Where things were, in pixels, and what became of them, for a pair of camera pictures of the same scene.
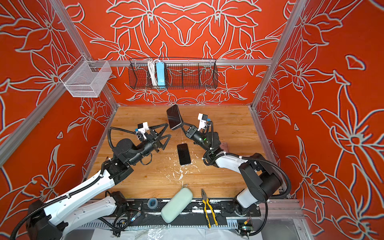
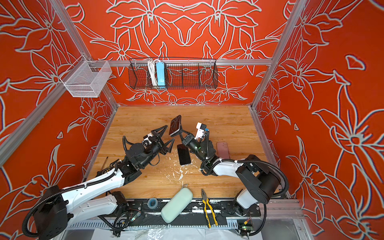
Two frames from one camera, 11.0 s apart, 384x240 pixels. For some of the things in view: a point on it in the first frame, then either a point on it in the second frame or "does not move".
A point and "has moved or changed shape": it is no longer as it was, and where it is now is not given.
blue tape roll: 152,203 does not move
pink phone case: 224,146 does not move
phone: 174,116 has moved or changed shape
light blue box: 160,71 does not move
